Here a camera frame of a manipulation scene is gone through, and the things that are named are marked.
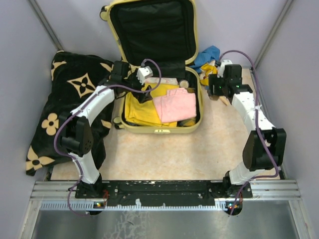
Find blue crumpled cloth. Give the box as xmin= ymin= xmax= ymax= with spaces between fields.
xmin=190 ymin=45 xmax=220 ymax=73

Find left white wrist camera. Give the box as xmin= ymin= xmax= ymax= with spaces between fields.
xmin=137 ymin=66 xmax=153 ymax=85

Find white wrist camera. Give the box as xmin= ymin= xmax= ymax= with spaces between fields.
xmin=217 ymin=59 xmax=233 ymax=78
xmin=137 ymin=66 xmax=153 ymax=85

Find round cosmetic compact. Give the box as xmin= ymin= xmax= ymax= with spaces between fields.
xmin=179 ymin=80 xmax=190 ymax=89

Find pink towel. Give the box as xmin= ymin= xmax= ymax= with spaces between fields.
xmin=153 ymin=88 xmax=196 ymax=123

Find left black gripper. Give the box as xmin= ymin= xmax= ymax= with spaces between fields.
xmin=122 ymin=68 xmax=152 ymax=103

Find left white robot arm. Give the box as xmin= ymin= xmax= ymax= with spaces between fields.
xmin=53 ymin=59 xmax=154 ymax=198

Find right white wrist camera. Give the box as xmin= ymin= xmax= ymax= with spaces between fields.
xmin=217 ymin=59 xmax=233 ymax=78

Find white pink printed garment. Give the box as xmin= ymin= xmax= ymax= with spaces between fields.
xmin=146 ymin=77 xmax=178 ymax=85

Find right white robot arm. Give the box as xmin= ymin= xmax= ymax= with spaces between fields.
xmin=208 ymin=60 xmax=287 ymax=197

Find yellow patterned cloth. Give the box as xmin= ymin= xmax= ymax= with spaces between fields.
xmin=199 ymin=60 xmax=217 ymax=86

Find black floral fleece blanket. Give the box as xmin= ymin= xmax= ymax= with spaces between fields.
xmin=26 ymin=51 xmax=114 ymax=176

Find yellow pants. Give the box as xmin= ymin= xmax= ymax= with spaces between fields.
xmin=125 ymin=83 xmax=179 ymax=127

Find beige cosmetic tube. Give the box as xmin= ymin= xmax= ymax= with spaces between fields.
xmin=219 ymin=96 xmax=229 ymax=106

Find yellow suitcase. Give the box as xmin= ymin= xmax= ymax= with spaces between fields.
xmin=100 ymin=0 xmax=203 ymax=134

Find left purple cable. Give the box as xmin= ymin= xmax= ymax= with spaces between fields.
xmin=53 ymin=58 xmax=161 ymax=217

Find white cable duct strip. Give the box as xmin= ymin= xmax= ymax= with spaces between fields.
xmin=39 ymin=200 xmax=232 ymax=211

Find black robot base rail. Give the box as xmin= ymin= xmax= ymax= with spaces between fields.
xmin=75 ymin=180 xmax=241 ymax=207

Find yellow black plaid shirt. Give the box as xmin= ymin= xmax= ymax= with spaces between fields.
xmin=177 ymin=118 xmax=196 ymax=127

